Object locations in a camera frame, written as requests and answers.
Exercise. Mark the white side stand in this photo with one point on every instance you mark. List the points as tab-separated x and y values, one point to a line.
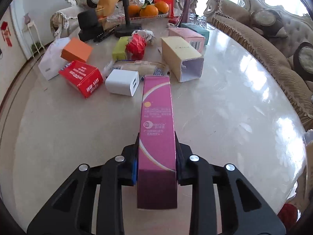
33	39

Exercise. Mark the red wrapper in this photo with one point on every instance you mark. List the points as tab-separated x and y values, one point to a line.
136	47

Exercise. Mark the clear glass cups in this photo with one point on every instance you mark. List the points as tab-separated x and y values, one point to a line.
197	20

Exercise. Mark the yellow-green small box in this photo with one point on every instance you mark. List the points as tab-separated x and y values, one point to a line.
120	53

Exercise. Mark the magenta pink carton box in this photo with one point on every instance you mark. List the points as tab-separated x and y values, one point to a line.
156	176

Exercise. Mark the round sofa cushion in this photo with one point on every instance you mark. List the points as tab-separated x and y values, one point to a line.
268	23

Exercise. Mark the orange fruit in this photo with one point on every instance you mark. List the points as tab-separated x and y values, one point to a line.
162	7
148	11

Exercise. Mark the white charger box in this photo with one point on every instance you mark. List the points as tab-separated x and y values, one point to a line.
123	82

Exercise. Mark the black round speaker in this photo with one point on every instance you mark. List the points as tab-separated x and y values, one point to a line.
89	25

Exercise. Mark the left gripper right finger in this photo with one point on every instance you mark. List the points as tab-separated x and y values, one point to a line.
242	208

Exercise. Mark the beige fringed sofa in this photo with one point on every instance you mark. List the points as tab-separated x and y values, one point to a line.
289	60

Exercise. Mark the orange square box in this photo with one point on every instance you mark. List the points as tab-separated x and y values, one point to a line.
76	50

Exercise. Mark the front orange fruit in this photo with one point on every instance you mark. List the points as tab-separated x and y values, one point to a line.
148	11

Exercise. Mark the white paper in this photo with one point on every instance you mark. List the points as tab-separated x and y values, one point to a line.
147	35

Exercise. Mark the cream yellow box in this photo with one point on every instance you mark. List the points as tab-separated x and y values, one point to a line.
184	61

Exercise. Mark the red fuzzy trousers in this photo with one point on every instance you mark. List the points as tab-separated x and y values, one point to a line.
289	217

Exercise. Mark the teal bear box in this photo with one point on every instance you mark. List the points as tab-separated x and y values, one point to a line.
203	31

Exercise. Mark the red printed box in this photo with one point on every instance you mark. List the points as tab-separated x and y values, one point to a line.
84	77

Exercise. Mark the purple glass vase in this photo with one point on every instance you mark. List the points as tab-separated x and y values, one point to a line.
187	2

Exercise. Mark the glass fruit tray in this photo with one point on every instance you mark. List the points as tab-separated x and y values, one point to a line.
120	18

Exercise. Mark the white ornate armchair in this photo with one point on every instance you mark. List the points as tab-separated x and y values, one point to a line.
64	21

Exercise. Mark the right orange fruit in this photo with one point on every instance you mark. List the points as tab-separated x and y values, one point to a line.
162	7

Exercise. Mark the pink barcode box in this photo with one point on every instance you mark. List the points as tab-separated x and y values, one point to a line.
195	39

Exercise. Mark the clear plastic snack wrapper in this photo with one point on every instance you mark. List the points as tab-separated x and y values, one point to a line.
142	67

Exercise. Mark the black phone stand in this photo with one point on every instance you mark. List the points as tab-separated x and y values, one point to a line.
127	28

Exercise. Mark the red chinese knot decoration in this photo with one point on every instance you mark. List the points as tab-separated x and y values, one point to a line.
6	33

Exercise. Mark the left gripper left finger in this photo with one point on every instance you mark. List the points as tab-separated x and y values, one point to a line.
70	208

